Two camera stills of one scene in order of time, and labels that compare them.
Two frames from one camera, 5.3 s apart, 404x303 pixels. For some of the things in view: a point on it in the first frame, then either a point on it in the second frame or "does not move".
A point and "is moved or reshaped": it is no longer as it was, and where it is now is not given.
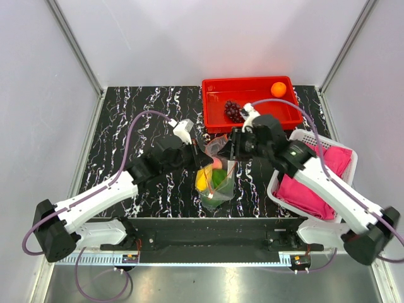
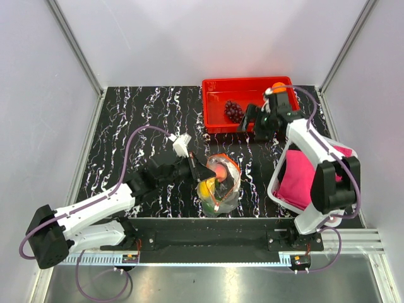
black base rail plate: [216, 235] does not move
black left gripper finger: [202, 158] -> [199, 171]
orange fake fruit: [278, 89] does not move
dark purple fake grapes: [232, 111] does not move
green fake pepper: [218, 176] -> [209, 206]
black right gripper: [232, 150] -> [250, 113]
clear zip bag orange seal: [215, 181] is moved or reshaped
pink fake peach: [217, 163] -> [221, 172]
